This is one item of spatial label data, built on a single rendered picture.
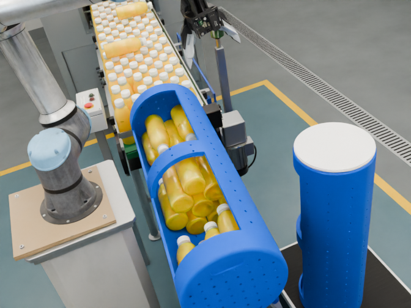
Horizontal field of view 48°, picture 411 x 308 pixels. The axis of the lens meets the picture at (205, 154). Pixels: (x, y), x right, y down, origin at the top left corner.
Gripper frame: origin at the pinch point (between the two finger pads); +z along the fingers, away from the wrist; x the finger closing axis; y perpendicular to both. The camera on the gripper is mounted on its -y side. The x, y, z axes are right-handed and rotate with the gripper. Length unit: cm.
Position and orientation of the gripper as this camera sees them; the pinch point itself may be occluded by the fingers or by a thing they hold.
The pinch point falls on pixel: (214, 55)
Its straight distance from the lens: 127.0
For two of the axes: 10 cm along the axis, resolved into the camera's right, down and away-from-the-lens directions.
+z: 3.7, 7.6, 5.3
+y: 3.2, 4.3, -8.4
